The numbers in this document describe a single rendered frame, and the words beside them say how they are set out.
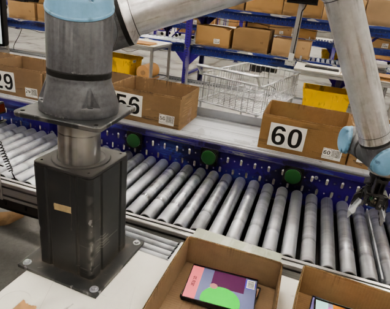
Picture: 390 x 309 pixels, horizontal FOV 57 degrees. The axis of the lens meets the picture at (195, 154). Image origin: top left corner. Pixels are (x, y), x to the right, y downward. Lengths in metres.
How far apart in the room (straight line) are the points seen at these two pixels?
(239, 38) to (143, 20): 5.02
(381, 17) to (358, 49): 5.15
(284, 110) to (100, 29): 1.27
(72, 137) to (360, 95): 0.75
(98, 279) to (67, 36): 0.63
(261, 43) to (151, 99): 4.26
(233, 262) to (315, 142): 0.78
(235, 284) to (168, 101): 1.00
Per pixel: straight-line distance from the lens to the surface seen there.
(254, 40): 5.95
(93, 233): 0.99
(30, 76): 2.18
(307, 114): 1.94
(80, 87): 0.86
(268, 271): 1.09
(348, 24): 1.00
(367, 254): 1.41
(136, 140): 1.81
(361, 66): 1.03
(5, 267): 2.39
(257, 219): 1.41
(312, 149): 1.69
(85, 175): 0.91
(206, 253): 1.11
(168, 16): 1.03
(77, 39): 0.85
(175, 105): 1.76
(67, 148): 0.95
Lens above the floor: 1.49
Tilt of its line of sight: 23 degrees down
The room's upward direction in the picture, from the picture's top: 6 degrees clockwise
